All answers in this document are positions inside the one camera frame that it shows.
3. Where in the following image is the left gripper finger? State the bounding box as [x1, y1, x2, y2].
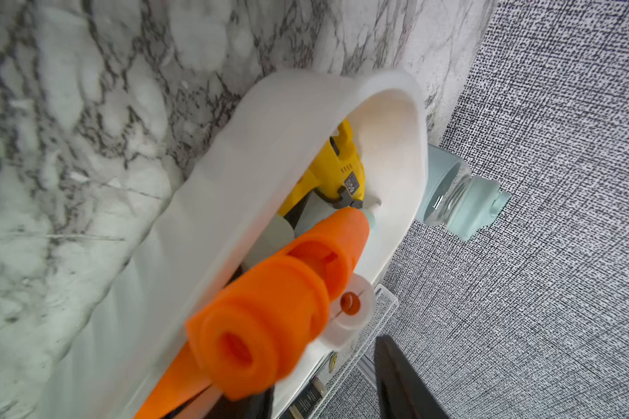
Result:
[374, 335, 448, 418]

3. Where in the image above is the yellow glue gun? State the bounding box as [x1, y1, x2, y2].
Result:
[278, 119, 366, 216]

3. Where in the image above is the clear plastic organizer tray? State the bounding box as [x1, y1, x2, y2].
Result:
[281, 285, 399, 418]

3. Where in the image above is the white orange glue gun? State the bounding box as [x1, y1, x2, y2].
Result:
[272, 271, 378, 419]

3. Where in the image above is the mint green glue gun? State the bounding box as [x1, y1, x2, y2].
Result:
[240, 208, 378, 271]

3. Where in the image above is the white storage box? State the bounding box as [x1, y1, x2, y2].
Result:
[35, 69, 427, 418]

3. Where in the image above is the mint green bottle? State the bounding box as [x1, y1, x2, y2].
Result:
[415, 145, 511, 241]

